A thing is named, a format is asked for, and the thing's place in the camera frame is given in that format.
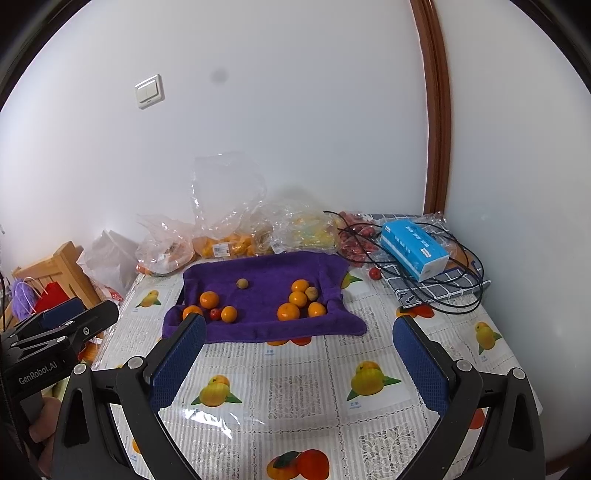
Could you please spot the tall clear bag of mandarins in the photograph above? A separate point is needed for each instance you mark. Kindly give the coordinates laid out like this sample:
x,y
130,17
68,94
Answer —
x,y
217,217

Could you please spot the small green-brown fruit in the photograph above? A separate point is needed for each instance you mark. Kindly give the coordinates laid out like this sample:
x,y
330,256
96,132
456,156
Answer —
x,y
310,292
242,283

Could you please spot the clear bag of yellow fruit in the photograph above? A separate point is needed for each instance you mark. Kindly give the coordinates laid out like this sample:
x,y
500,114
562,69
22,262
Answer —
x,y
304,230

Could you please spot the grey checked pouch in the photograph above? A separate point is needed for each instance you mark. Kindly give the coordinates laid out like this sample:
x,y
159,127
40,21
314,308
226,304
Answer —
x,y
457,279

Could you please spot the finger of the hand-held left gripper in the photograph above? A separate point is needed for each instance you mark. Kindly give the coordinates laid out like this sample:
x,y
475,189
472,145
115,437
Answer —
x,y
62,311
99,318

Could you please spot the clear bag of red fruit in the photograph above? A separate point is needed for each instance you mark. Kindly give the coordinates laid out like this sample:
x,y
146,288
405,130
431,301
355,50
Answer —
x,y
355,240

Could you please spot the brown wooden door frame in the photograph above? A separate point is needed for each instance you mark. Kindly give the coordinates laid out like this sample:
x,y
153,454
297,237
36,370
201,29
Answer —
x,y
436,115

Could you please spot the red paper bag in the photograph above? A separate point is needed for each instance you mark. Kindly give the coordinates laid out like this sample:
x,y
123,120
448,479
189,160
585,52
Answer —
x,y
53,295

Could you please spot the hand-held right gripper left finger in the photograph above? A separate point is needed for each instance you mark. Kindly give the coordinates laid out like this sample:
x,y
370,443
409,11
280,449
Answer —
x,y
178,364

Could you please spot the purple towel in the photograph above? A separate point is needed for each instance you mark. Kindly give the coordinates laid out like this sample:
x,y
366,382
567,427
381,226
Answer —
x,y
263,295

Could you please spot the blue tissue pack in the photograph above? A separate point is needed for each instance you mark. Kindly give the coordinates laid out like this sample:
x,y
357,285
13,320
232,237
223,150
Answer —
x,y
406,244

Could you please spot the white light switch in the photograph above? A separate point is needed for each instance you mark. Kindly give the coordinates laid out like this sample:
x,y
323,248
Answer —
x,y
150,91

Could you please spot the light green cloth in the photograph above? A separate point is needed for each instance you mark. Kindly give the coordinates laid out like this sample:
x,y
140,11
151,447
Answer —
x,y
55,392

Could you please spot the person's left hand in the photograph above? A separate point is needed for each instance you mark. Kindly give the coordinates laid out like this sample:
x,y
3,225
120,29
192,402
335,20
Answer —
x,y
46,424

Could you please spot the fruit print tablecloth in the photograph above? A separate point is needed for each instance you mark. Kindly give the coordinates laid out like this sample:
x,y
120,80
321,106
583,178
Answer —
x,y
300,392

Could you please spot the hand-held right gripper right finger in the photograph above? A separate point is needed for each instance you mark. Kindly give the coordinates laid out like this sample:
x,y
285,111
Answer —
x,y
422,364

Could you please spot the purple fluffy item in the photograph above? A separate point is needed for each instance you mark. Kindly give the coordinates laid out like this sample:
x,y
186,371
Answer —
x,y
23,300

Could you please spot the wooden chair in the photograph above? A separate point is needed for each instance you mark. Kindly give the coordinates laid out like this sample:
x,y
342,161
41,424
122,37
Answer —
x,y
64,263

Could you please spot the small red fruit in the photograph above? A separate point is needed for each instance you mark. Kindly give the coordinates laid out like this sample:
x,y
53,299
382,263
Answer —
x,y
215,314
374,273

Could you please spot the white plastic bag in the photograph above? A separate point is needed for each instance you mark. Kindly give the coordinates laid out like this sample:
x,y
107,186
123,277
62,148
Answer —
x,y
106,254

